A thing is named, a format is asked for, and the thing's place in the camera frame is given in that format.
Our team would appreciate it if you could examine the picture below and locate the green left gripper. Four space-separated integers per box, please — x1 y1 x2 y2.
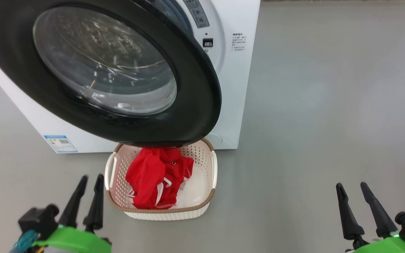
32 174 112 253

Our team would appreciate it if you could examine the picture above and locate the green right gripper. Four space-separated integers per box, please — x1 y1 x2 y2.
336 182 405 253

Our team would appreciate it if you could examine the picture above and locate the white cloth garment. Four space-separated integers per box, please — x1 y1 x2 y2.
176 163 208 208

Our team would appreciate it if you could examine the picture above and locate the black round glass washer door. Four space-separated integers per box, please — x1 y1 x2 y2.
0 0 222 147

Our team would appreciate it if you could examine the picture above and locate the cream basket with brown rim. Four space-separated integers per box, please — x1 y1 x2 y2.
104 138 218 221

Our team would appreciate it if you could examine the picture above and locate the white front-load washing machine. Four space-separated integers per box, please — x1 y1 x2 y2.
0 0 261 154

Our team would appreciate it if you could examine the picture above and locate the blue energy label sticker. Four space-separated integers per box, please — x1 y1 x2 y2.
44 135 78 153

